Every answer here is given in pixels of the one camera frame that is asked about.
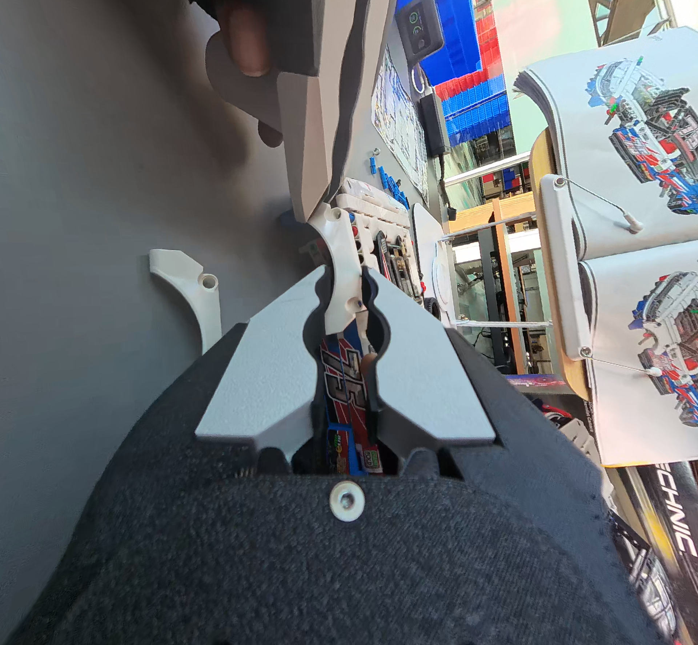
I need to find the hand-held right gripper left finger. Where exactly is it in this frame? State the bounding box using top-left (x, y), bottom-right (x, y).
top-left (194, 266), bottom-right (329, 465)

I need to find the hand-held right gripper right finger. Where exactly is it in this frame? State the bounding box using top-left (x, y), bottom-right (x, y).
top-left (361, 267), bottom-right (498, 465)

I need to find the brick-built toy race car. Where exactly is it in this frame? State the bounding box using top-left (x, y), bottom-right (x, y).
top-left (311, 176), bottom-right (442, 478)

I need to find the white wheel arch piece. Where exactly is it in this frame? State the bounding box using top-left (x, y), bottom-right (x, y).
top-left (148, 248), bottom-right (222, 358)
top-left (307, 202), bottom-right (367, 336)

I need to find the grey desk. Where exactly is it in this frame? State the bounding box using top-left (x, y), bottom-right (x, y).
top-left (0, 0), bottom-right (456, 645)

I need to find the black power bank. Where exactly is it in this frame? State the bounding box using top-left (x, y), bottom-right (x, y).
top-left (395, 0), bottom-right (446, 63)

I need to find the row of blue pins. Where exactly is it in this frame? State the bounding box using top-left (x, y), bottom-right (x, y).
top-left (366, 148), bottom-right (411, 210)

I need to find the white sticker sheet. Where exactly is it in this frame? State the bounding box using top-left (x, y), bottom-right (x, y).
top-left (371, 45), bottom-right (433, 205)

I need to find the stack of red bins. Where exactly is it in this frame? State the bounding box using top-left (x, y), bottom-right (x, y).
top-left (433, 16), bottom-right (504, 104)

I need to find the wooden book stand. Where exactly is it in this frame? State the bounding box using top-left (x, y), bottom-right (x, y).
top-left (528, 127), bottom-right (663, 401)

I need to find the building instruction booklet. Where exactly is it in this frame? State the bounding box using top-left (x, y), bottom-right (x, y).
top-left (513, 27), bottom-right (698, 466)

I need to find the toy car set box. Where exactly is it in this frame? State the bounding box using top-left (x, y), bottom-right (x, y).
top-left (602, 459), bottom-right (698, 645)

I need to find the black cable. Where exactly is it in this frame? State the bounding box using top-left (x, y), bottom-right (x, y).
top-left (436, 154), bottom-right (457, 221)

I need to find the wooden frame table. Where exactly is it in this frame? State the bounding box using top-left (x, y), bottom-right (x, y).
top-left (444, 192), bottom-right (553, 379)

